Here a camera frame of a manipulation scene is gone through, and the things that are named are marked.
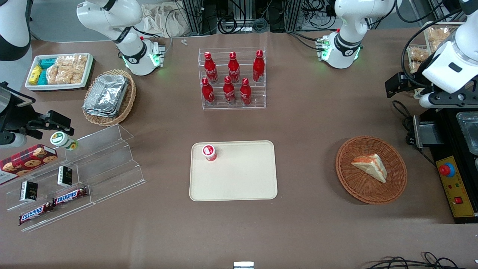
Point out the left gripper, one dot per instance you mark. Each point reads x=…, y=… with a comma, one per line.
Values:
x=412, y=83

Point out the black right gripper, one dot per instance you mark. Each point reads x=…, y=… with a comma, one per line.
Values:
x=15, y=116

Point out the triangular sandwich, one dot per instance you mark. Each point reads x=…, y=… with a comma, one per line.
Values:
x=371, y=166

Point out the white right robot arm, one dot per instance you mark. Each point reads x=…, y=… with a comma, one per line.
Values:
x=112, y=15

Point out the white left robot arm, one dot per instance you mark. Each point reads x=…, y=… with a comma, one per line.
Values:
x=351, y=22

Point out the white rectangular snack tray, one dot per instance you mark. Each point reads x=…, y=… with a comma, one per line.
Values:
x=33, y=86

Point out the aluminium foil tray stack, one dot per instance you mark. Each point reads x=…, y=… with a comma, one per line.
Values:
x=106, y=95

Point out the tan oval wicker basket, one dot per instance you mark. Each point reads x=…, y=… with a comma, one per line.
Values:
x=125, y=106

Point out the brown round wicker basket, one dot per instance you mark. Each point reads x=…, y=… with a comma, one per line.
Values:
x=373, y=192

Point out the beige plastic serving tray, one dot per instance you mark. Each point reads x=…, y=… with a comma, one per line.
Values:
x=239, y=179

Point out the green-lidded white cup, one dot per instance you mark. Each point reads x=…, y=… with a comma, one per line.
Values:
x=61, y=140

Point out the clear bag of fried snacks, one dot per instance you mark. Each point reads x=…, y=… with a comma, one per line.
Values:
x=414, y=67
x=418, y=54
x=437, y=34

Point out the red plaid cookie box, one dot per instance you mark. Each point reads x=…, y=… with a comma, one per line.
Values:
x=26, y=162

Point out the teal snack packet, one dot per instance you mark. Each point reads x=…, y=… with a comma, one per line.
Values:
x=47, y=62
x=42, y=77

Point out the clear acrylic stepped shelf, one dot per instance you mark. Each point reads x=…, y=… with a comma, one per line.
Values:
x=112, y=164
x=48, y=175

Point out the clear bag of rice crackers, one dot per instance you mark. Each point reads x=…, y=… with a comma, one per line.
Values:
x=80, y=67
x=53, y=74
x=65, y=69

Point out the yellow snack packet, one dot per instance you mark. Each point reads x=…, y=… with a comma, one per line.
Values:
x=35, y=74

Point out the small black carton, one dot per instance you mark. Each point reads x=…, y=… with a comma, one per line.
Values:
x=28, y=191
x=64, y=176

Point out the snickers chocolate bar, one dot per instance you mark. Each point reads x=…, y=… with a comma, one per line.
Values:
x=35, y=213
x=70, y=196

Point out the black countertop appliance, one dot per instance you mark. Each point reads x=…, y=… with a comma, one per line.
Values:
x=444, y=149

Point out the steel appliance pan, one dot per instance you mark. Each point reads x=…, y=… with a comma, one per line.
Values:
x=469, y=132

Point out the red emergency stop button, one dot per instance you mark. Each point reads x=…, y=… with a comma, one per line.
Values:
x=446, y=170

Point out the yellow control panel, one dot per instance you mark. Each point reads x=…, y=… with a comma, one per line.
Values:
x=457, y=186

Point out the red cola bottle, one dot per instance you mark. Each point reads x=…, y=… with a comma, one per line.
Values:
x=207, y=92
x=229, y=91
x=210, y=69
x=245, y=92
x=233, y=69
x=258, y=67

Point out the clear acrylic bottle rack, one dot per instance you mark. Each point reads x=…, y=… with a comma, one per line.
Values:
x=257, y=101

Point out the beige cloth bag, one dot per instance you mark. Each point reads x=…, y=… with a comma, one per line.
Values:
x=160, y=18

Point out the red-lidded small cup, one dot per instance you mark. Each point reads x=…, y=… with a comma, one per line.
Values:
x=209, y=152

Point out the small silver white object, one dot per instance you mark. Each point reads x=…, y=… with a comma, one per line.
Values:
x=243, y=265

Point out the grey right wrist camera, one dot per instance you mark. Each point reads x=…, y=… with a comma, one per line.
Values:
x=13, y=140

